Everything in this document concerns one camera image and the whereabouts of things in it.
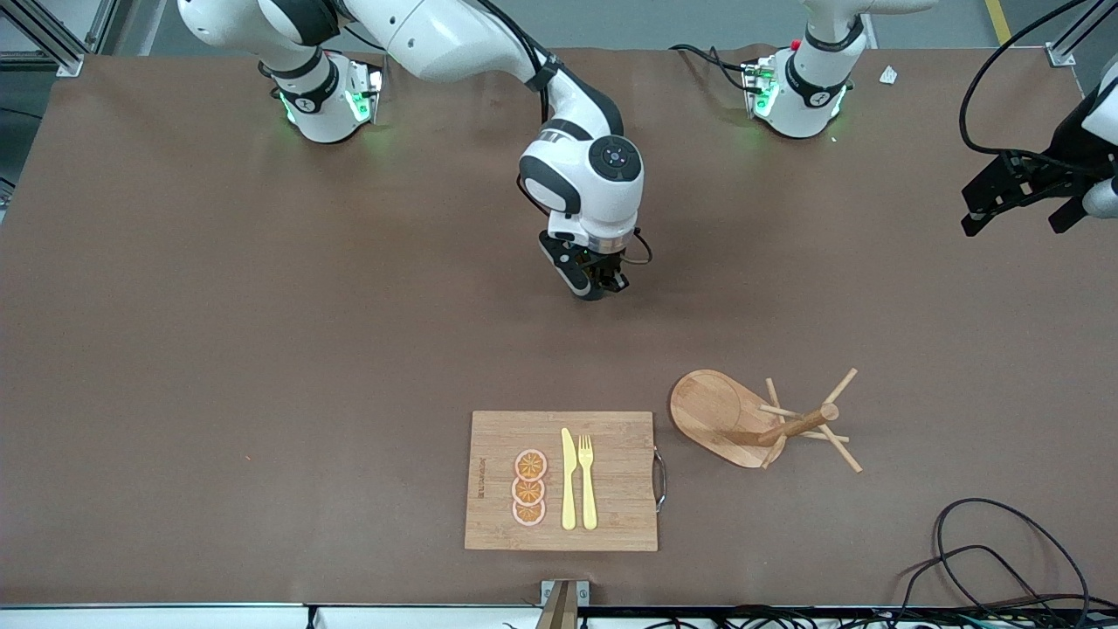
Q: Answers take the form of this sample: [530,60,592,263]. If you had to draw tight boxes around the brown table cover mat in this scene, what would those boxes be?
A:
[0,44,1118,610]

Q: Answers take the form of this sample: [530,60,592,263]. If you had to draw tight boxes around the aluminium profile bar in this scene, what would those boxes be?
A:
[1046,0,1118,67]

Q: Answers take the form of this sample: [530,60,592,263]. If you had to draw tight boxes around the wooden cutting board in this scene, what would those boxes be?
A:
[464,411,668,552]

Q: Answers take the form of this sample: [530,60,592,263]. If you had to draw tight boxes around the tangled black cable bundle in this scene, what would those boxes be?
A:
[664,603,1118,629]

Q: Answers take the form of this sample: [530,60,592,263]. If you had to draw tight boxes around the aluminium frame struts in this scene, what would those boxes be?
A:
[0,0,141,78]

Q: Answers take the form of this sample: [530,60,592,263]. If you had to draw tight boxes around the metal mount bracket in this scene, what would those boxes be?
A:
[535,579,590,629]

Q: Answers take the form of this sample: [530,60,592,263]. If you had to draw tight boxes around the black arm base cable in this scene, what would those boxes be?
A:
[669,44,756,93]

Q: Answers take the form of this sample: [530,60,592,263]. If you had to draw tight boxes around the yellow plastic knife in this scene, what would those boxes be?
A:
[561,427,578,531]

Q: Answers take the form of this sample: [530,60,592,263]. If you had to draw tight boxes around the white table edge rail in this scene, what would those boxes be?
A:
[0,603,542,629]

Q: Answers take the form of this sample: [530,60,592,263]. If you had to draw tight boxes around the wooden cup rack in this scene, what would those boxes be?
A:
[670,368,864,474]

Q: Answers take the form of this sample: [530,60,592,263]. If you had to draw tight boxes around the black floor cable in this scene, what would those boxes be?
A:
[935,498,1093,617]
[891,546,1118,629]

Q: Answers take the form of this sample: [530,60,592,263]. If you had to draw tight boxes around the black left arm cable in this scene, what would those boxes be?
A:
[959,0,1084,160]

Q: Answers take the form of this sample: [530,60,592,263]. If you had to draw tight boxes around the yellow plastic fork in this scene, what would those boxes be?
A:
[577,434,598,531]

